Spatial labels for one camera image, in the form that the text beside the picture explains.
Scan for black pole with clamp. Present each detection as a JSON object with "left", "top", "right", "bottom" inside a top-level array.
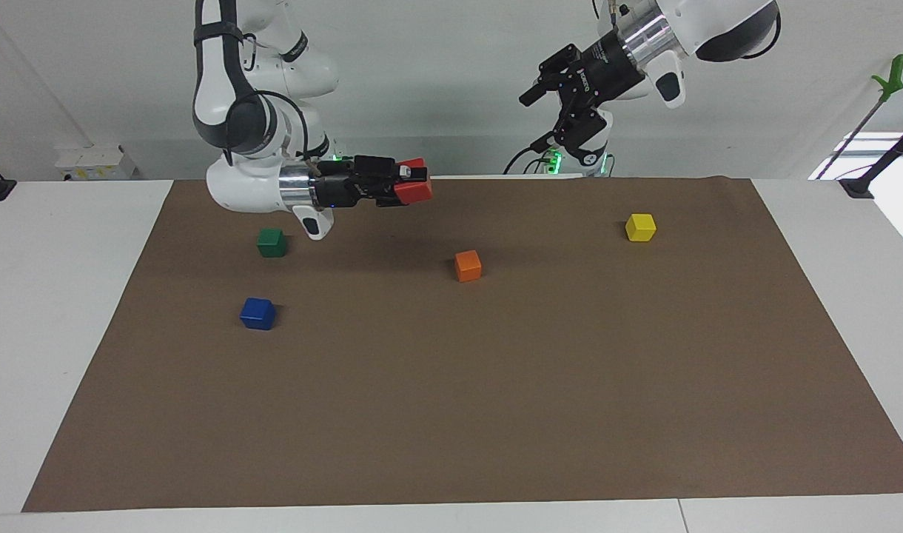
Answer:
[{"left": 840, "top": 118, "right": 903, "bottom": 199}]

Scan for blue wooden block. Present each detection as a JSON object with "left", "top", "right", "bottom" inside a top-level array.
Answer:
[{"left": 239, "top": 298, "right": 277, "bottom": 331}]

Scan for red wooden block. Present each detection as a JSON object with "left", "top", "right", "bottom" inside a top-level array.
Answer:
[{"left": 393, "top": 158, "right": 434, "bottom": 206}]

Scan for brown table mat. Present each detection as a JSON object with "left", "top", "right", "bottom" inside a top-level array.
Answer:
[{"left": 22, "top": 175, "right": 903, "bottom": 513}]

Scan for orange wooden block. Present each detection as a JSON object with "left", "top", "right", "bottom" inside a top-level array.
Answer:
[{"left": 454, "top": 250, "right": 483, "bottom": 284}]

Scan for white wall socket box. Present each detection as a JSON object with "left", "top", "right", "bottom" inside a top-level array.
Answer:
[{"left": 56, "top": 144, "right": 138, "bottom": 182}]

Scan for black left base cables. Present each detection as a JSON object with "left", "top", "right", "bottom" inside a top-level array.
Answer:
[{"left": 503, "top": 144, "right": 565, "bottom": 176}]

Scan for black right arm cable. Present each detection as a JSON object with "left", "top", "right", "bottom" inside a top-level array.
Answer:
[{"left": 226, "top": 89, "right": 326, "bottom": 178}]

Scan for green tipped metal rod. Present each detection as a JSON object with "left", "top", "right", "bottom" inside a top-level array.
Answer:
[{"left": 814, "top": 53, "right": 903, "bottom": 182}]

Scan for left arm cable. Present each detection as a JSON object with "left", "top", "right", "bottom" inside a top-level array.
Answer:
[{"left": 740, "top": 6, "right": 783, "bottom": 61}]

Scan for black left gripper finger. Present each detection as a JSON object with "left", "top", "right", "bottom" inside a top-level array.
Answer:
[
  {"left": 531, "top": 90, "right": 608, "bottom": 152},
  {"left": 518, "top": 44, "right": 580, "bottom": 107}
]

